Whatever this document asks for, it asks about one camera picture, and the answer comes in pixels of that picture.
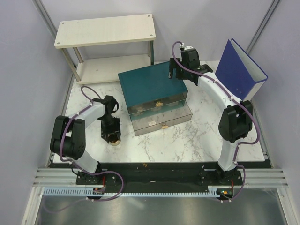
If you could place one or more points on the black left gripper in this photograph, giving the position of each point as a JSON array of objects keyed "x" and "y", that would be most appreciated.
[{"x": 115, "y": 130}]

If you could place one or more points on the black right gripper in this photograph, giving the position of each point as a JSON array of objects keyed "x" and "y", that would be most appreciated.
[{"x": 173, "y": 63}]

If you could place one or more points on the gold round jar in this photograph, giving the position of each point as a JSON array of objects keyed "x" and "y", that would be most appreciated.
[{"x": 115, "y": 142}]

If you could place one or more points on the teal drawer organizer box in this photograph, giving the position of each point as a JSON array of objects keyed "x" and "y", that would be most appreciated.
[{"x": 149, "y": 83}]

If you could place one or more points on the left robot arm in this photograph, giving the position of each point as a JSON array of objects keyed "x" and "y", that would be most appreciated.
[{"x": 69, "y": 137}]

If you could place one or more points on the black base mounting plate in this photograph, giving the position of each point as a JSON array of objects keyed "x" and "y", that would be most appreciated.
[{"x": 161, "y": 176}]

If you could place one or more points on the blue lever arch binder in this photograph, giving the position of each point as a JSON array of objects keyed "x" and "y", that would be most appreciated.
[{"x": 239, "y": 73}]

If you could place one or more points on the white wooden shelf table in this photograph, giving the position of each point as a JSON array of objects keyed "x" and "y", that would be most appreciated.
[{"x": 107, "y": 31}]

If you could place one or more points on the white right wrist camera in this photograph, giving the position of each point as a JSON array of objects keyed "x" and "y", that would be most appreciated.
[{"x": 184, "y": 48}]

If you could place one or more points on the aluminium frame rail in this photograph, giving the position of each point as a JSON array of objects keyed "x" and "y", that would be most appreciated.
[{"x": 53, "y": 177}]

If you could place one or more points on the light blue cable duct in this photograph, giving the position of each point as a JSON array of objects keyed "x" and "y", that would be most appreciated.
[{"x": 105, "y": 192}]

